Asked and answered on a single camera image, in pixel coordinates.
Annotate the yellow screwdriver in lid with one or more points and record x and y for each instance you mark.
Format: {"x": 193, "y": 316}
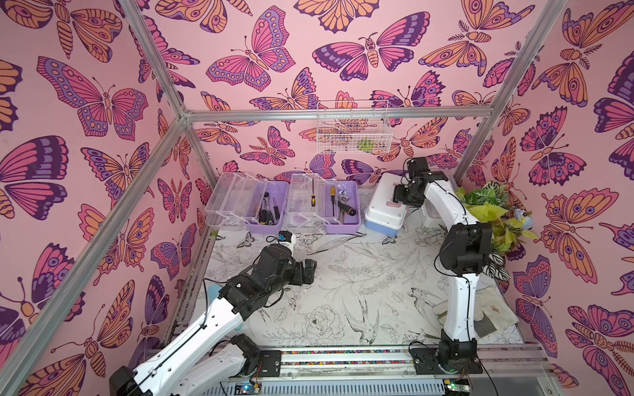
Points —
{"x": 313, "y": 195}

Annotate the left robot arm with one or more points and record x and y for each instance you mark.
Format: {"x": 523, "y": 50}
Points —
{"x": 208, "y": 351}

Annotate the white toolbox clear lid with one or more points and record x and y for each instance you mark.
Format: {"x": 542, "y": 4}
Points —
{"x": 431, "y": 210}

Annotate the adjustable wrench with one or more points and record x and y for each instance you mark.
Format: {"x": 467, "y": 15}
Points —
{"x": 344, "y": 197}

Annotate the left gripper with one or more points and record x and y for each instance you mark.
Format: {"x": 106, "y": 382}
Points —
{"x": 299, "y": 279}

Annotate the work glove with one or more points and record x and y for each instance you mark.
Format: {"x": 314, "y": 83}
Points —
{"x": 494, "y": 321}

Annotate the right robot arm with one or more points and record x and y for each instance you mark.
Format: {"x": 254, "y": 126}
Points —
{"x": 463, "y": 255}

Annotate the white wire basket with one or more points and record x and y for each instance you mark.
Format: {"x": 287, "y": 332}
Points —
{"x": 353, "y": 130}

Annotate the black handled tool purple box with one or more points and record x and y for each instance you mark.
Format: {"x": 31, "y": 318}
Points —
{"x": 346, "y": 209}

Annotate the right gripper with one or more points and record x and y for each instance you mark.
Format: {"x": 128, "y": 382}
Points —
{"x": 404, "y": 193}

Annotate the potted green plant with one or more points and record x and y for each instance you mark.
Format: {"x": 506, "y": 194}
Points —
{"x": 512, "y": 226}

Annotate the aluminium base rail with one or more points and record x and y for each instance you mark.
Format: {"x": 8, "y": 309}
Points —
{"x": 397, "y": 370}

